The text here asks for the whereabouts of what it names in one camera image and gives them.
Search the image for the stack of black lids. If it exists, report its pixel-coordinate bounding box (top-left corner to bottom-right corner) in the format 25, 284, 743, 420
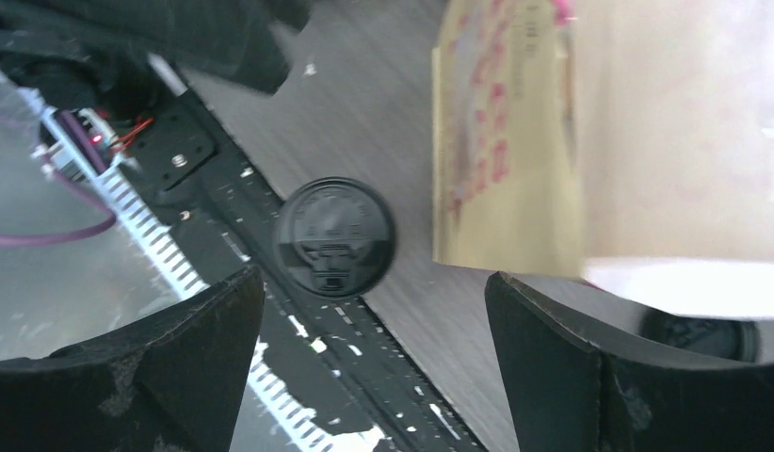
639, 309, 761, 363

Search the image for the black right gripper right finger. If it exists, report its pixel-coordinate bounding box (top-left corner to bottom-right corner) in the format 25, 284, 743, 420
485, 273, 774, 451

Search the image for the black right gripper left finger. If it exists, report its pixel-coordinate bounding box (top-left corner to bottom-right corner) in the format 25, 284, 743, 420
0, 266, 265, 451

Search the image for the black plastic cup lid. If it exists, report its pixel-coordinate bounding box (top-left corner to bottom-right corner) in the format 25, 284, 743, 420
272, 177, 398, 299

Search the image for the black coffee cup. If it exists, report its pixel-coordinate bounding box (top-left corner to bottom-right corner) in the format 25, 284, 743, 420
272, 177, 398, 299

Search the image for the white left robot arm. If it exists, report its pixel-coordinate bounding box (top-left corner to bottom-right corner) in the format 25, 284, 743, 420
0, 0, 312, 120

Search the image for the pink paper bag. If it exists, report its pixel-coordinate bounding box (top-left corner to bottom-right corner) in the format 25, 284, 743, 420
432, 1, 774, 320

